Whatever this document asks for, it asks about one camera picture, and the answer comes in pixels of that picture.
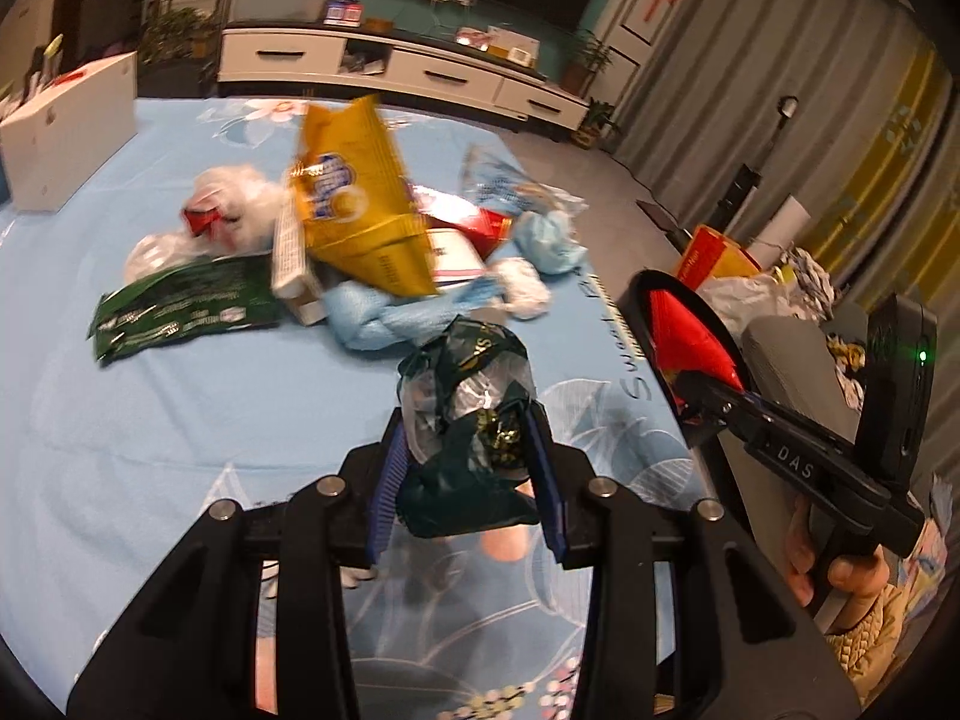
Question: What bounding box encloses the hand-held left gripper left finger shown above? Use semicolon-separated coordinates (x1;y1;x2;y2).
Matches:
66;406;412;720

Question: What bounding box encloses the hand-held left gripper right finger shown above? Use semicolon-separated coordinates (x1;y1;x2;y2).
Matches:
523;399;865;720

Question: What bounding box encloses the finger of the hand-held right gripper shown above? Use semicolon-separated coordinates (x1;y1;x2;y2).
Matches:
677;372;760;422
681;411;745;446

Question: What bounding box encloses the dark green foil wrapper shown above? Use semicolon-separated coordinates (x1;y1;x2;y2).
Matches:
396;315;542;539

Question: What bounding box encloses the black trash bin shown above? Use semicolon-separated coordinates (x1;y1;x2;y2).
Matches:
625;268;755;451

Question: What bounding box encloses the white tissue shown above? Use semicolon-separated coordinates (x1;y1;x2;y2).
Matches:
491;256;552;323

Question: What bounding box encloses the white striped box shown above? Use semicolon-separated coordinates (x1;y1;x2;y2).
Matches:
429;229;488;290

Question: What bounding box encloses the white blue medicine box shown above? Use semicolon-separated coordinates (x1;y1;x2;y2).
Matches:
270;199;327;327

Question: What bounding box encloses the red cigarette carton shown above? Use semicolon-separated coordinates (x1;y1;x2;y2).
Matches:
411;184;518;260

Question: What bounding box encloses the person's right forearm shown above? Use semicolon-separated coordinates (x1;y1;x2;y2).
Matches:
823;581;912;702

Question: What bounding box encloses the person's right hand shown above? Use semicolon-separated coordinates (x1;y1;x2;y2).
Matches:
782;497;890;608

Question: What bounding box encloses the grey cushion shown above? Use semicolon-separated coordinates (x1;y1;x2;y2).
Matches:
741;313;871;421

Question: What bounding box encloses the red yellow paper bag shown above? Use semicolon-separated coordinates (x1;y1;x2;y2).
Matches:
671;223;760;293

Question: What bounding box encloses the patterned cloth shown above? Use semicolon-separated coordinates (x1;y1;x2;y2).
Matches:
776;246;875;410

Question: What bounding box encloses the light blue cloth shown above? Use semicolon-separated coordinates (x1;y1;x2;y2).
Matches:
326;277;503;352

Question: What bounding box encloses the white paper roll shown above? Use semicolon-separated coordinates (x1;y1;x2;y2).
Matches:
750;195;812;260

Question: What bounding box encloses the dark flat panel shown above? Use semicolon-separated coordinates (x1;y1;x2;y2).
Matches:
636;199;695;241

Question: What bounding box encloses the light blue crumpled bag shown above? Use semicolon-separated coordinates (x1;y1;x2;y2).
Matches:
514;208;587;277

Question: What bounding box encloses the blue floral bedsheet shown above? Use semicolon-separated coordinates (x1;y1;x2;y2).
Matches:
0;94;721;720

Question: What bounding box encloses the green snack packet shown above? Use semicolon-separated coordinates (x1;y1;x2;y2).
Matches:
88;253;282;367

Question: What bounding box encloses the yellow snack bag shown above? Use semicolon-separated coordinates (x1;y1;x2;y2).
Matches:
289;94;443;299

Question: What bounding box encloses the small potted plant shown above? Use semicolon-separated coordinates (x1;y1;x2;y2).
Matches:
574;99;623;151

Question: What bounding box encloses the black tripod stand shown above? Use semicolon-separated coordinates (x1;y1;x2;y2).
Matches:
716;94;800;233

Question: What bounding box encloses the clear blue-printed plastic bag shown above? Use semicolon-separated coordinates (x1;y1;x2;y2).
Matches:
459;142;587;222

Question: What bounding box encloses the white plastic bag with can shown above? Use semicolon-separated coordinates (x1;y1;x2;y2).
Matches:
124;165;290;278

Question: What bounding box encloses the tall potted plant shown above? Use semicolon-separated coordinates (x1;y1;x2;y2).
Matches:
559;28;612;97

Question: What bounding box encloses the grey curtain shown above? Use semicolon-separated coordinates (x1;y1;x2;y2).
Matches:
615;0;931;256

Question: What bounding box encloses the white tv cabinet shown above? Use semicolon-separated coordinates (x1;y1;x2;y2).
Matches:
217;25;590;142

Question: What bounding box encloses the white cardboard box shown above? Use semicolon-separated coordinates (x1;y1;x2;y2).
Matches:
0;51;140;212

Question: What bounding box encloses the translucent storage box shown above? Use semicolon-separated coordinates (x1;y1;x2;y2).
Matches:
227;0;336;27

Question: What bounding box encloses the bushy potted plant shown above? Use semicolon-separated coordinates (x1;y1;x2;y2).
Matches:
139;6;218;65

